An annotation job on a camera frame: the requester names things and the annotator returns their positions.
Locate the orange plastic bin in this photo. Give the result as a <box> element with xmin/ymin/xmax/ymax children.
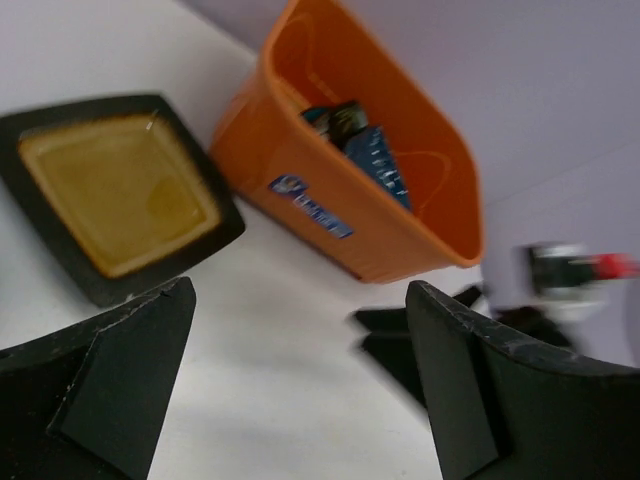
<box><xmin>210</xmin><ymin>1</ymin><xmax>485</xmax><ymax>284</ymax></box>

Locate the black floral square plate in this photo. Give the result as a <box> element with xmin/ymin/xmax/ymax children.
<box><xmin>300</xmin><ymin>100</ymin><xmax>369</xmax><ymax>150</ymax></box>

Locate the amber square plate black rim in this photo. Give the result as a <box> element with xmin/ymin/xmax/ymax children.
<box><xmin>1</xmin><ymin>93</ymin><xmax>245</xmax><ymax>307</ymax></box>

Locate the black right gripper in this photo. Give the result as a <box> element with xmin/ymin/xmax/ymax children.
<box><xmin>352</xmin><ymin>284</ymin><xmax>574</xmax><ymax>408</ymax></box>

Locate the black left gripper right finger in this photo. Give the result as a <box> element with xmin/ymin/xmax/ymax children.
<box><xmin>406</xmin><ymin>281</ymin><xmax>639</xmax><ymax>479</ymax></box>

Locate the blue leaf-shaped plate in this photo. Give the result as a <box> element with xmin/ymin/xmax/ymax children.
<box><xmin>343</xmin><ymin>126</ymin><xmax>411</xmax><ymax>210</ymax></box>

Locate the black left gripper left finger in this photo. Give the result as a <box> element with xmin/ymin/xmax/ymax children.
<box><xmin>1</xmin><ymin>277</ymin><xmax>195</xmax><ymax>479</ymax></box>

